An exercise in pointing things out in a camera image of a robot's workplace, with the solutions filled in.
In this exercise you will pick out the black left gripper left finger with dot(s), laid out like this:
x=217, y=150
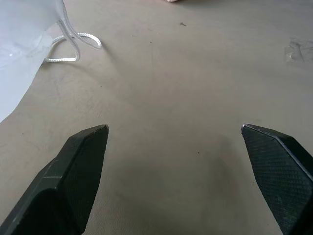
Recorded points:
x=61, y=191

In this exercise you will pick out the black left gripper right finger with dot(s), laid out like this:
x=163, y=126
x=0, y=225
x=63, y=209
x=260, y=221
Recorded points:
x=281, y=176

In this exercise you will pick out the pale object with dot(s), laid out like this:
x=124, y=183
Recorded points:
x=171, y=0

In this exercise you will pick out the clear tape patch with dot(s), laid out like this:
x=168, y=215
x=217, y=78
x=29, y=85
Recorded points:
x=296, y=50

